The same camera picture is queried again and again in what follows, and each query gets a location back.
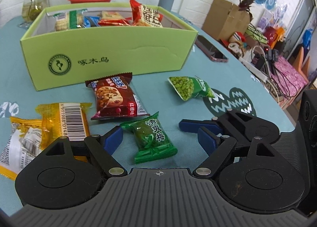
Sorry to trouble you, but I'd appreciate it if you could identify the blue snack packet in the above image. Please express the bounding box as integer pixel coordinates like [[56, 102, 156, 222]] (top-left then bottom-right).
[[83, 16, 100, 28]]

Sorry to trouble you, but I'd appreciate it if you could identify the green cracker packet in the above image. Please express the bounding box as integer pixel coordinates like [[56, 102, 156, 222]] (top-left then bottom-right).
[[53, 9, 85, 31]]

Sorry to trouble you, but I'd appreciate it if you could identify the yellow barcode snack packet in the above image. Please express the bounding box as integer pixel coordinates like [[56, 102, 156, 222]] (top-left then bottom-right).
[[35, 103, 92, 150]]

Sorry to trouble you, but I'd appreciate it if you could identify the yellow white snack packet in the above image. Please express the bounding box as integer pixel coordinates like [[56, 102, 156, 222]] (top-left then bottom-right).
[[1, 117, 47, 180]]

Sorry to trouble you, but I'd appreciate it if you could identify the brown cardboard box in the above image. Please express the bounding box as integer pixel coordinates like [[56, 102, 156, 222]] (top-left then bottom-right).
[[201, 0, 250, 40]]

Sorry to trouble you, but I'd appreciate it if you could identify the teal tablecloth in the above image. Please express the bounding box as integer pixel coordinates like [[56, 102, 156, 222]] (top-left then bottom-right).
[[1, 17, 294, 169]]

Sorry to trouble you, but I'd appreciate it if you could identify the red egg roll bag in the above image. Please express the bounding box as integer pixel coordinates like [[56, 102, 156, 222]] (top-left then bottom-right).
[[130, 0, 163, 27]]

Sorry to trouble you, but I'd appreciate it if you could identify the green peas packet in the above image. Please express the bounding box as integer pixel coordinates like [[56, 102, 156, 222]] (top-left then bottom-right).
[[168, 76, 214, 101]]

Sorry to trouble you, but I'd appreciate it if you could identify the doll figurine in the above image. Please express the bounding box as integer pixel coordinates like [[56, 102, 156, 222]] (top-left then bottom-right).
[[227, 32, 247, 58]]

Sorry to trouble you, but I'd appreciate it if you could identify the white power strip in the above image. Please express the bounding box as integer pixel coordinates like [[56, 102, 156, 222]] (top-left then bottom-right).
[[239, 57, 268, 82]]

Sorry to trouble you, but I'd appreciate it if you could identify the green plum candy packet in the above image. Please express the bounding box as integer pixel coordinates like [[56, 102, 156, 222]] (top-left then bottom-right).
[[120, 112, 178, 164]]

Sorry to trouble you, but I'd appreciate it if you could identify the brown cookie packet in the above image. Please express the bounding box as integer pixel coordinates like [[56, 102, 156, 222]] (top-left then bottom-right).
[[85, 72, 149, 120]]

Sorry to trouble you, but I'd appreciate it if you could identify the smartphone with pink case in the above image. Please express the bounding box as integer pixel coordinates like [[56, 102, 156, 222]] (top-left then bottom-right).
[[195, 35, 228, 63]]

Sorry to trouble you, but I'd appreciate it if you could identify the green cardboard snack box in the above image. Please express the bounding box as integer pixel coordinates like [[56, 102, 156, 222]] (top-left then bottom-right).
[[20, 2, 198, 91]]

